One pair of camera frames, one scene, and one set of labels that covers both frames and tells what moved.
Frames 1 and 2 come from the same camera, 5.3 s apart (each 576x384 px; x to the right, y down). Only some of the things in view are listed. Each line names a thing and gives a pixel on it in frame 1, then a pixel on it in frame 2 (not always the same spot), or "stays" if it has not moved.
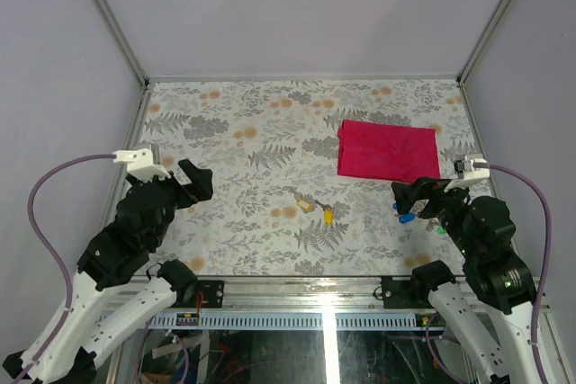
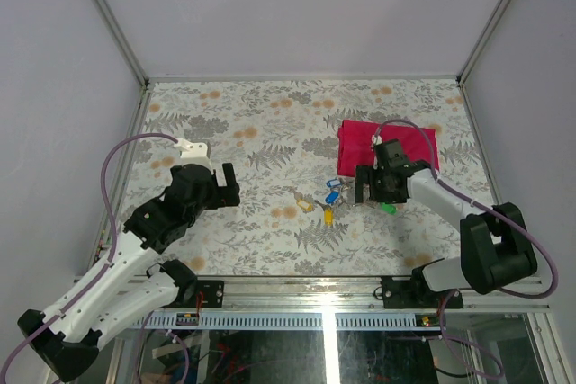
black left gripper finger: [201, 186] -> [231, 191]
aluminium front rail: [328, 303] stays
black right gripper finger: [438, 200] -> [382, 192]
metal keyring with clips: [432, 222] -> [346, 192]
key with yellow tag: [328, 213] stays
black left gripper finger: [180, 197] -> [218, 192]
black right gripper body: [453, 213] -> [382, 174]
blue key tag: [407, 218] -> [333, 195]
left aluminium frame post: [102, 0] stays
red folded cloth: [383, 151] stays
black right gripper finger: [406, 193] -> [364, 174]
